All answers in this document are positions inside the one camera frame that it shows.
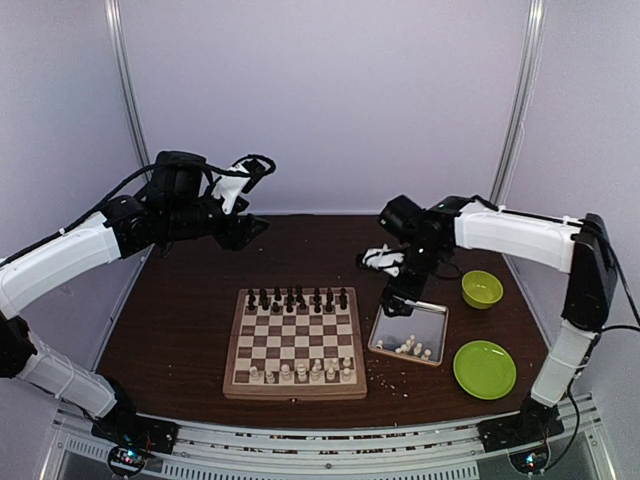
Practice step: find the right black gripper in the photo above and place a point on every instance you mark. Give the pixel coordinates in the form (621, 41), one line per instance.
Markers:
(404, 308)

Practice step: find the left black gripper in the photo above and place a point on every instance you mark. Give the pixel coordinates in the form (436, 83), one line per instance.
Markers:
(237, 235)

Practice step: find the metal tray with wood rim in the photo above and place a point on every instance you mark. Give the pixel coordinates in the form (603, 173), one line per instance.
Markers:
(418, 338)

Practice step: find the white chess piece four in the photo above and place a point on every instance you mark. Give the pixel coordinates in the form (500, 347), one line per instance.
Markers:
(346, 371)

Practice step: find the white chess piece seven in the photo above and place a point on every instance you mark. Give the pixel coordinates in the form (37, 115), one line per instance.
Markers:
(331, 370)

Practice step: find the white chess piece three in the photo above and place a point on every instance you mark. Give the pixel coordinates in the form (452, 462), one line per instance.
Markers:
(316, 370)

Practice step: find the white chess piece five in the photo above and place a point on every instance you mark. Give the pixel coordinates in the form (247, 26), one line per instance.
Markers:
(301, 372)

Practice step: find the white chess piece one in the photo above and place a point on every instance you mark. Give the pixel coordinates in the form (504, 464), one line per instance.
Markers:
(285, 373)

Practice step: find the white chess piece two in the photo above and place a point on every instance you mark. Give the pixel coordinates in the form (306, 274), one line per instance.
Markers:
(255, 374)

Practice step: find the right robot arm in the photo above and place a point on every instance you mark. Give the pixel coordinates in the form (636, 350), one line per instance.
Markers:
(580, 248)

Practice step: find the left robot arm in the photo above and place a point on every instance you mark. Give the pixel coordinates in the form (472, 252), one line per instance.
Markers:
(177, 198)

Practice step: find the white pieces pile in tray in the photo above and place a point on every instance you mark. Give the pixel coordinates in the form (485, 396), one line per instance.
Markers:
(408, 346)

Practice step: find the black chess piece far right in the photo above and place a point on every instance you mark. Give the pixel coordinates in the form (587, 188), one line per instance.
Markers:
(343, 298)

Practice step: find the black chess piece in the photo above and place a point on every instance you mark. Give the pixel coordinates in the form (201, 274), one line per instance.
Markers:
(343, 298)
(251, 299)

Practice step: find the black chess piece far left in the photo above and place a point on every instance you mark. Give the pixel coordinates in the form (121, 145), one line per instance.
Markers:
(251, 299)

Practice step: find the wooden chess board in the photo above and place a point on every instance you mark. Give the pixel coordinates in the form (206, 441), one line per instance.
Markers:
(310, 325)

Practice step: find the small green bowl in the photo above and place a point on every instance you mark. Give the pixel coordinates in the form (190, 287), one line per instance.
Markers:
(481, 290)

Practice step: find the green plate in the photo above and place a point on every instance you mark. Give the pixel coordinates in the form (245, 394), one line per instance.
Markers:
(484, 370)

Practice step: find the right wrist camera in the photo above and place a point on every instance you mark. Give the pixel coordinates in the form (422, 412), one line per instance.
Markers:
(382, 259)

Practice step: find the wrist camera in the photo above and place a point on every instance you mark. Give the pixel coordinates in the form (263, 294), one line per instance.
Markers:
(382, 259)
(241, 177)

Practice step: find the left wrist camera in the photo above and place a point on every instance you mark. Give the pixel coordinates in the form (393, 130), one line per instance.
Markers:
(241, 177)

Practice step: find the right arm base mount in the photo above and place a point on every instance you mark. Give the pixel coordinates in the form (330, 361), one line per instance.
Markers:
(533, 422)

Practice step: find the aluminium front rail frame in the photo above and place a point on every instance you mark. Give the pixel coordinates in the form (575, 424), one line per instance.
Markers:
(443, 450)

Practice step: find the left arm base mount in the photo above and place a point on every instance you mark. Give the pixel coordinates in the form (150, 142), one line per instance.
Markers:
(144, 434)

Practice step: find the left aluminium corner post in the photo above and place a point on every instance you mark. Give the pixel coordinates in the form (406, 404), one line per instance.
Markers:
(118, 41)

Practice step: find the aluminium corner post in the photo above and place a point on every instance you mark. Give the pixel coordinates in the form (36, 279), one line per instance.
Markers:
(118, 41)
(524, 93)

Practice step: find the right aluminium corner post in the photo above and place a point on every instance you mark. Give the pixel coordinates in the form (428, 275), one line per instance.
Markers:
(524, 93)

